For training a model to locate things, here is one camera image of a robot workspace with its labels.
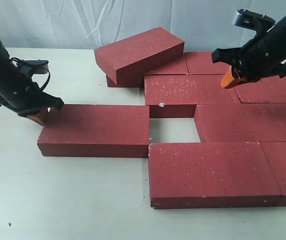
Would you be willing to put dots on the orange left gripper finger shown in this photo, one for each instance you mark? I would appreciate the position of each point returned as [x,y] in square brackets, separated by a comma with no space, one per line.
[38,116]

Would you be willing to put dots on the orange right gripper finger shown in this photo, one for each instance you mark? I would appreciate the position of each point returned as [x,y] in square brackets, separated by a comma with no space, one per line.
[231,79]

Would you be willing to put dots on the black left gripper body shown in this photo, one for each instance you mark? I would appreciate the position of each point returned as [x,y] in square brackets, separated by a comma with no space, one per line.
[29,100]

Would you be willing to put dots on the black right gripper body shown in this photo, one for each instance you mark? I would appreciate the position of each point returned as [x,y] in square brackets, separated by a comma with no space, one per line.
[261,57]

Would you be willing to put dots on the white-speckled red brick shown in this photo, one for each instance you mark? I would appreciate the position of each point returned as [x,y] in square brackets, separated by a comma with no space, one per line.
[176,96]

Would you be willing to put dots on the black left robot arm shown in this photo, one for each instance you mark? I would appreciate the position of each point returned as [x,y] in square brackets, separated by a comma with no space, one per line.
[11,78]

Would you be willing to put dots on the middle row red brick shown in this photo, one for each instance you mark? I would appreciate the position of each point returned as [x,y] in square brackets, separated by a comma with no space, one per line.
[250,122]

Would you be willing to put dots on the white backdrop curtain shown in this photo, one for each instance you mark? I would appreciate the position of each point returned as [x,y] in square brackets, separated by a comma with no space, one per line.
[204,25]

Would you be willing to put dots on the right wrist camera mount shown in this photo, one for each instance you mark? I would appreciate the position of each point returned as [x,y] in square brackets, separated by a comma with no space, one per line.
[253,21]

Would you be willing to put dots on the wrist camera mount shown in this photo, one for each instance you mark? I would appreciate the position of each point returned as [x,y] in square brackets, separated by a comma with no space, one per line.
[253,21]
[31,67]

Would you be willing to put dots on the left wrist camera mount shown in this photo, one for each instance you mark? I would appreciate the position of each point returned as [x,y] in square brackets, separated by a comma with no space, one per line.
[31,67]

